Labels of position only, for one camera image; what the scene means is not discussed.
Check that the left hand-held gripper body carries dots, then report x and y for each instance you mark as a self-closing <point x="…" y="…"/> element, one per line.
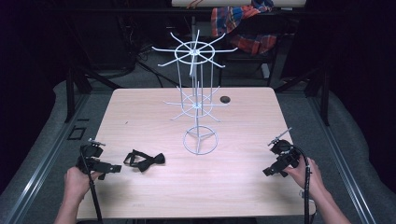
<point x="90" y="164"/>

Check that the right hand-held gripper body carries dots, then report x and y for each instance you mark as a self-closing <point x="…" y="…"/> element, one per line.
<point x="288" y="158"/>

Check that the person's left hand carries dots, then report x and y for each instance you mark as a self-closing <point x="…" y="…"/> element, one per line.
<point x="76" y="183"/>

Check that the person's right hand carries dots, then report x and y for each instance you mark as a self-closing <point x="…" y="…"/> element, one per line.
<point x="313" y="179"/>

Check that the black bow tie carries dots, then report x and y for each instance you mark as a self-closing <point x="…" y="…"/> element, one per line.
<point x="146" y="163"/>

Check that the black metal stand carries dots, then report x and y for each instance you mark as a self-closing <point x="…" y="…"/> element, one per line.
<point x="325" y="96"/>
<point x="70" y="93"/>

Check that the plaid cloth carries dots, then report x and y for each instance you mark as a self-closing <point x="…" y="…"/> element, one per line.
<point x="230" y="17"/>

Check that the aluminium floor rail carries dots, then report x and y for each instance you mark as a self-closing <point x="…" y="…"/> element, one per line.
<point x="46" y="155"/>
<point x="342" y="161"/>

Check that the black metal chair frame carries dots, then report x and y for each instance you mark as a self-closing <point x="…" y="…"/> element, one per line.
<point x="274" y="67"/>

